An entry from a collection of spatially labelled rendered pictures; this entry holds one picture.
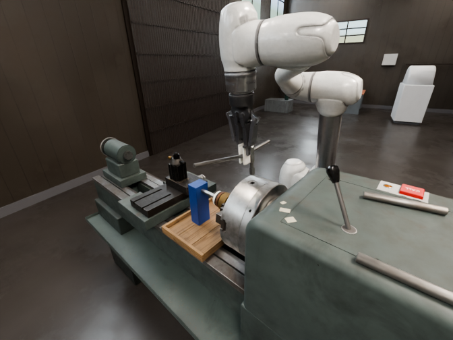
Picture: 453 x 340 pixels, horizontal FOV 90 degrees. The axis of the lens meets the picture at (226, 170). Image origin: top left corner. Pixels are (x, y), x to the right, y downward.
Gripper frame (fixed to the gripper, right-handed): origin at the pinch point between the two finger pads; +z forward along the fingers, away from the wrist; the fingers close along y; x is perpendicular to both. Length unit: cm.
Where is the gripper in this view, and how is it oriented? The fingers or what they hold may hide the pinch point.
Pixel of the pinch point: (244, 154)
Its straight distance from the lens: 76.9
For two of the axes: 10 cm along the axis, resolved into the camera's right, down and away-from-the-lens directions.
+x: 7.3, -3.9, 5.6
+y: 6.7, 3.2, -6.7
